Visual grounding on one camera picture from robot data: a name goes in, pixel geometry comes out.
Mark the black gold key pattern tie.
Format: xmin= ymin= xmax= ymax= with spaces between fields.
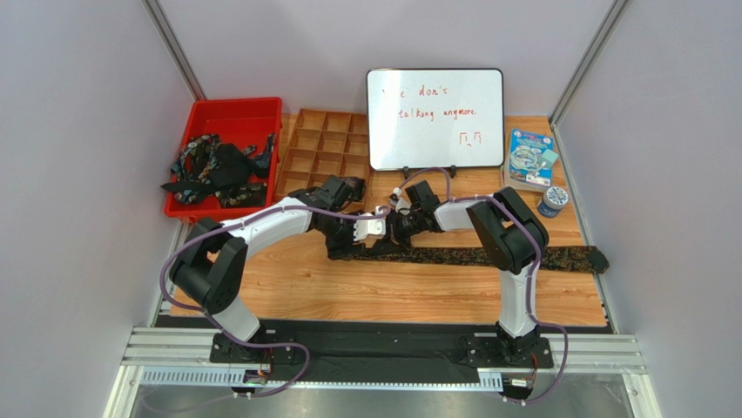
xmin=349 ymin=246 xmax=610 ymax=274

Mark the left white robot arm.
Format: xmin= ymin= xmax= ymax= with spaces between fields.
xmin=167 ymin=175 xmax=366 ymax=341

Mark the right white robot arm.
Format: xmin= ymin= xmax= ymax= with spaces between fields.
xmin=369 ymin=180 xmax=549 ymax=356

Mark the rolled dark tie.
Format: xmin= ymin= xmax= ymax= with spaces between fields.
xmin=344 ymin=177 xmax=367 ymax=202

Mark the brown compartment tray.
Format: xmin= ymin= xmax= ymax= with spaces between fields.
xmin=273 ymin=108 xmax=372 ymax=200

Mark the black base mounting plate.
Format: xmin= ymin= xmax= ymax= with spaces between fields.
xmin=209 ymin=320 xmax=558 ymax=384

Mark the white whiteboard with red writing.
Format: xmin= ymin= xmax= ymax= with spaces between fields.
xmin=366 ymin=68 xmax=505 ymax=171

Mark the black plain tie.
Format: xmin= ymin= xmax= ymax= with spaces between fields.
xmin=160 ymin=141 xmax=252 ymax=201

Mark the red plastic bin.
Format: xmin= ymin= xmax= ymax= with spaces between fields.
xmin=164 ymin=98 xmax=282 ymax=223

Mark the blue packaged item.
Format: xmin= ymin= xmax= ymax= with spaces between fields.
xmin=501 ymin=128 xmax=560 ymax=192

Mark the blue round tin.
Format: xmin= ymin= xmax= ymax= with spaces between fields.
xmin=536 ymin=186 xmax=570 ymax=219

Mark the blue floral pattern tie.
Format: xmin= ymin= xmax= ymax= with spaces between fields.
xmin=161 ymin=133 xmax=275 ymax=208

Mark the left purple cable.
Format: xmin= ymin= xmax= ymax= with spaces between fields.
xmin=159 ymin=204 xmax=393 ymax=400

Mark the purple cable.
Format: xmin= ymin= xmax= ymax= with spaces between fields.
xmin=159 ymin=204 xmax=393 ymax=400
xmin=394 ymin=166 xmax=570 ymax=406

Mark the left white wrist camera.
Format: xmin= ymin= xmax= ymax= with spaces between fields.
xmin=353 ymin=213 xmax=387 ymax=241

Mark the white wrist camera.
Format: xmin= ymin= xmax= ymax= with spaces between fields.
xmin=389 ymin=187 xmax=411 ymax=212
xmin=353 ymin=213 xmax=387 ymax=241

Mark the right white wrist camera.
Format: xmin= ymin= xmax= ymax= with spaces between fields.
xmin=389 ymin=187 xmax=411 ymax=212

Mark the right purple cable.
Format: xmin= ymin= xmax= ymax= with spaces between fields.
xmin=394 ymin=166 xmax=570 ymax=406

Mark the aluminium frame rail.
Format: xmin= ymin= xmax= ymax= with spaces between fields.
xmin=105 ymin=318 xmax=661 ymax=417

